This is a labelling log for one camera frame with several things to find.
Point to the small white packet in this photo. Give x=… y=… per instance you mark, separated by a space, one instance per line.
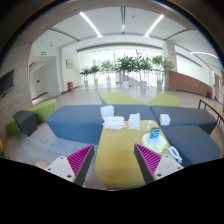
x=148 y=125

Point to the green ottoman back left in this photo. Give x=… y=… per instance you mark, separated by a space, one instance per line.
x=118 y=98

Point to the blue-grey sofa right front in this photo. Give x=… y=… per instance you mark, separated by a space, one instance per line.
x=193 y=144

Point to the yellow-green ottoman table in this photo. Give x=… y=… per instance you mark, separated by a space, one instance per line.
x=116 y=164

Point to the white tissue pack stack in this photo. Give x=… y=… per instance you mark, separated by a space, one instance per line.
x=107 y=111

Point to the green ottoman back right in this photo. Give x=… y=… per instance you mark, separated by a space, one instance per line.
x=164 y=100

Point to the green bench far left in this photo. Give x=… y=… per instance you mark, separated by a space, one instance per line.
x=42 y=112

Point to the small white box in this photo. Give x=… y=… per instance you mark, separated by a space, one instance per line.
x=164 y=119

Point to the wooden bench right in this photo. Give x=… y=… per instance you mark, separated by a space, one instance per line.
x=219 y=113

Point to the white paper box centre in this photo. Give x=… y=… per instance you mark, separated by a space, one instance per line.
x=134 y=121

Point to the potted plant far left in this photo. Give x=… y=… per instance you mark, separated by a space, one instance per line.
x=85 y=72

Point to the blue-grey sofa right back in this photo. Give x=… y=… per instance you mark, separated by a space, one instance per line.
x=180 y=116

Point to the yellow wall picture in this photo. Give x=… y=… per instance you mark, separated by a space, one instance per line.
x=69 y=64

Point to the round yellow-white socket base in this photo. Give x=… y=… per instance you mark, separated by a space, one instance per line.
x=155 y=144

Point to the potted plant centre left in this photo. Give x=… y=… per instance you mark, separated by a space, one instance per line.
x=107 y=67

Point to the red fire extinguisher box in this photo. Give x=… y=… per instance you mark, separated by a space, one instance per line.
x=70 y=86

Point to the black wall television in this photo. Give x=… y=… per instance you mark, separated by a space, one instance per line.
x=6 y=83

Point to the potted plant centre right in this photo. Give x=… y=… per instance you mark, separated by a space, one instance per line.
x=142 y=65

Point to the potted plant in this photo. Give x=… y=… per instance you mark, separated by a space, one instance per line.
x=85 y=72
x=160 y=66
x=94 y=70
x=107 y=67
x=124 y=66
x=142 y=65

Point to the dark grey stool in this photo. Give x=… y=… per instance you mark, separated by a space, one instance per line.
x=26 y=121

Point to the blue-grey sofa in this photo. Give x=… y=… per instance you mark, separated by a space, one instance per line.
x=83 y=123
x=193 y=144
x=180 y=116

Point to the brown reception counter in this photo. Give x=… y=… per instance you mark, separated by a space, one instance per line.
x=181 y=82

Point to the green ottoman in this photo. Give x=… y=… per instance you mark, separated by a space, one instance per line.
x=118 y=98
x=164 y=100

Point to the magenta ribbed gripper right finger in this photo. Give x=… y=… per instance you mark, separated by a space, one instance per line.
x=154 y=166

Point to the blue-grey sofa left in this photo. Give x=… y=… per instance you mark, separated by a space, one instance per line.
x=83 y=123

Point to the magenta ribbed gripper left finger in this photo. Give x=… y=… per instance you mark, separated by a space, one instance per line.
x=73 y=168

